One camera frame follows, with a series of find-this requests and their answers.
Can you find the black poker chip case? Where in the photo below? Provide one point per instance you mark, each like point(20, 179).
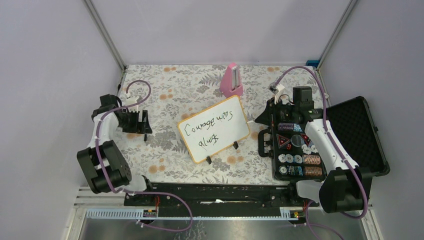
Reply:
point(305, 142)

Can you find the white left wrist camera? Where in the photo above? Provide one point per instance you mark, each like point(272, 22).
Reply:
point(132, 99)

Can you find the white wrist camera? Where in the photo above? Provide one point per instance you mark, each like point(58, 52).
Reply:
point(276, 89)
point(132, 99)

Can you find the blue white chip stack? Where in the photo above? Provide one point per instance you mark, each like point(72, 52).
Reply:
point(297, 128)

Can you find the black mounting base plate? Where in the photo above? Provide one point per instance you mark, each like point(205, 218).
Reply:
point(218, 200)

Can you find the yellow framed whiteboard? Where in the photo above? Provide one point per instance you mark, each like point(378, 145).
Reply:
point(214, 129)

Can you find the triangular all-in button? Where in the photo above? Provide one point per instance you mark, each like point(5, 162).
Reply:
point(282, 141)

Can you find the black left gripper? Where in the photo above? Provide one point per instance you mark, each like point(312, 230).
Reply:
point(138, 127)

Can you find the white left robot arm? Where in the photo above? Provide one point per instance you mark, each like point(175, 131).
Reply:
point(101, 162)

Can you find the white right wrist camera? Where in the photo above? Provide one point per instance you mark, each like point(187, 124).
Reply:
point(276, 89)

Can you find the blue corner bracket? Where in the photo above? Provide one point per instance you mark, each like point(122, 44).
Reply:
point(312, 63)

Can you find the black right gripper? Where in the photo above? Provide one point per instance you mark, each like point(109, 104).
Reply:
point(265, 118)

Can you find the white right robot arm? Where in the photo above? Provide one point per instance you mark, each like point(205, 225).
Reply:
point(347, 186)

